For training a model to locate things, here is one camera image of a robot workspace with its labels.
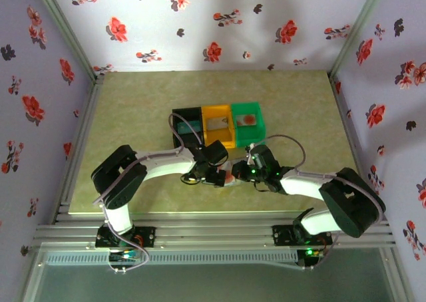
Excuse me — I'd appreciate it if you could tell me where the white VIP card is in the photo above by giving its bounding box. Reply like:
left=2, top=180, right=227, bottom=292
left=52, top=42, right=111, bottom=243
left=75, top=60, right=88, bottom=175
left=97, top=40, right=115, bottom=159
left=208, top=116, right=230, bottom=130

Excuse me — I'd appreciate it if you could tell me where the teal card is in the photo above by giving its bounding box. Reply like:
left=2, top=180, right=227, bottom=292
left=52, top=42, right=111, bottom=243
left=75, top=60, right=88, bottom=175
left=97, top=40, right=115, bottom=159
left=176, top=120, right=203, bottom=135

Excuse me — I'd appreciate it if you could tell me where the green plastic bin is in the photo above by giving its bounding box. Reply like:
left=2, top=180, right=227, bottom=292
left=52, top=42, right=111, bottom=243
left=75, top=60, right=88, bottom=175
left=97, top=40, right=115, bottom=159
left=231, top=101, right=268, bottom=149

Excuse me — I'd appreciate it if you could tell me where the yellow plastic bin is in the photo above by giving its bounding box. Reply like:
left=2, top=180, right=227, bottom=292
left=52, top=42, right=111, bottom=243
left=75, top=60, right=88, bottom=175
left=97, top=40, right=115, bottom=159
left=202, top=104, right=236, bottom=150

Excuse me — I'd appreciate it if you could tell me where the black plastic bin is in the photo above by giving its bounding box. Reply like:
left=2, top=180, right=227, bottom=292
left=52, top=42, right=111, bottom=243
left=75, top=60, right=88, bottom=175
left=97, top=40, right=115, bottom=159
left=172, top=106, right=206, bottom=152

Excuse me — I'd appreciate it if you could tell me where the control circuit board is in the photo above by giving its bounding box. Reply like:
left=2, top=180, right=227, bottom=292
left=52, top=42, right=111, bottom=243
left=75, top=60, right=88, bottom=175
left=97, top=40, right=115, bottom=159
left=297, top=247, right=325, bottom=259
left=108, top=247, right=142, bottom=262

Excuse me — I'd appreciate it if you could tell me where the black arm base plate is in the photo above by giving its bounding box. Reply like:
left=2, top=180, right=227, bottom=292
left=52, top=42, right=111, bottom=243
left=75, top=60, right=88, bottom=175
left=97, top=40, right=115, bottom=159
left=272, top=224, right=333, bottom=248
left=95, top=226, right=157, bottom=249

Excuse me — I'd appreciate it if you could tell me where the grey slotted cable duct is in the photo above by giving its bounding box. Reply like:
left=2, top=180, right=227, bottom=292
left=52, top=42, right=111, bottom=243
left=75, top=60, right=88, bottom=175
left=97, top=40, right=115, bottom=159
left=45, top=249, right=299, bottom=266

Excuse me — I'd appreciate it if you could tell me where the aluminium table side rail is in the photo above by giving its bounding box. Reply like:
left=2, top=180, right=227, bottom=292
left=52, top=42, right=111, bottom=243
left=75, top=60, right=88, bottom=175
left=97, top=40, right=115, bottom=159
left=328, top=74, right=382, bottom=205
left=51, top=75, right=106, bottom=225

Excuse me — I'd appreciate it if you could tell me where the aluminium frame post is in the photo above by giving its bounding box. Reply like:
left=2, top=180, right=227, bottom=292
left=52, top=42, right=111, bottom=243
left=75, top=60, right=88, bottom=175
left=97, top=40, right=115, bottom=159
left=31, top=0, right=101, bottom=82
left=327, top=0, right=389, bottom=80

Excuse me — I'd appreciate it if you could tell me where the aluminium lower frame rail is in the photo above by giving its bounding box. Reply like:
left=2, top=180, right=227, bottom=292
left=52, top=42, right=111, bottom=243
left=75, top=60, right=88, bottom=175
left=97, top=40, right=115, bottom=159
left=15, top=245, right=47, bottom=302
left=381, top=247, right=417, bottom=302

